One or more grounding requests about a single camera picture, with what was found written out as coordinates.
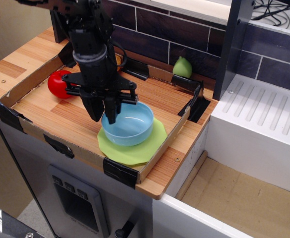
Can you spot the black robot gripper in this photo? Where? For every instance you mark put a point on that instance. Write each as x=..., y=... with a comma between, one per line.
x=99, y=78

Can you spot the light blue plastic bowl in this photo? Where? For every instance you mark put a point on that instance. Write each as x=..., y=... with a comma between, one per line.
x=133, y=125

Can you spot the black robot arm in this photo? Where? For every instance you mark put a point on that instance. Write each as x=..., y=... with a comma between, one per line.
x=89, y=29

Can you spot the green plastic plate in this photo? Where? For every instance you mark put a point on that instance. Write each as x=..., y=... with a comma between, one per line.
x=137, y=154

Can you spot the toy chicken drumstick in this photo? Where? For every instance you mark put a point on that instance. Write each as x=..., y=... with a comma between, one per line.
x=119, y=62

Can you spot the red toy apple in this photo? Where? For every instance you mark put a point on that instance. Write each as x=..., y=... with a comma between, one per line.
x=56, y=86

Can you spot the cardboard tray with black tape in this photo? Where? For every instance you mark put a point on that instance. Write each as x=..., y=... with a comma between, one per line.
x=61, y=133

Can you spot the green toy pear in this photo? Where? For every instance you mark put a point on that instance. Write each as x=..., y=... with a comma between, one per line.
x=182, y=68

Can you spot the toy oven door panel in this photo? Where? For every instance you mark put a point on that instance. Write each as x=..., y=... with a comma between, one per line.
x=82, y=205

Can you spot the white toy sink unit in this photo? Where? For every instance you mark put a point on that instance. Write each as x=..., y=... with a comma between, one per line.
x=235, y=181

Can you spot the dark grey left post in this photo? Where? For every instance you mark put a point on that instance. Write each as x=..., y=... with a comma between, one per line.
x=56, y=27

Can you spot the dark grey vertical post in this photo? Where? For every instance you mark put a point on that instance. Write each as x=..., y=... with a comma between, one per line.
x=239, y=16

